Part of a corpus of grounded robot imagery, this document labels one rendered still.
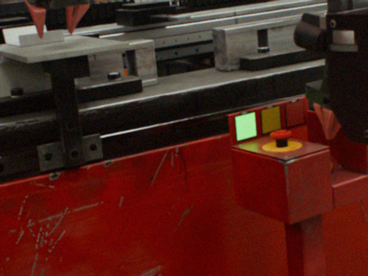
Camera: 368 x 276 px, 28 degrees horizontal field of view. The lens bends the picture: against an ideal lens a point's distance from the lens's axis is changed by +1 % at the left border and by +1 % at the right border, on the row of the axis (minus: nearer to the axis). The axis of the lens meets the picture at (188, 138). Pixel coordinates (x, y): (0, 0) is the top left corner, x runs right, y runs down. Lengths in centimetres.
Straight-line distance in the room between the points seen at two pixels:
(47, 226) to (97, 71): 34
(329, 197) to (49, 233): 53
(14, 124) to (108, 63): 28
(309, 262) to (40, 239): 51
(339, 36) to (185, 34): 101
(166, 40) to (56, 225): 65
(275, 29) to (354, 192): 50
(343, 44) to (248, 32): 78
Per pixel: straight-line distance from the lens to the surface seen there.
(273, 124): 144
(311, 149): 133
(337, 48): 93
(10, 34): 151
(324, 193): 135
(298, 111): 148
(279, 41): 174
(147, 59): 157
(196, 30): 191
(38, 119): 137
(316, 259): 145
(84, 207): 144
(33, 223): 142
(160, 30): 187
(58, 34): 143
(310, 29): 137
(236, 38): 167
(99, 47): 126
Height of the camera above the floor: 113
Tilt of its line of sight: 14 degrees down
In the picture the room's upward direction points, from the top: 6 degrees counter-clockwise
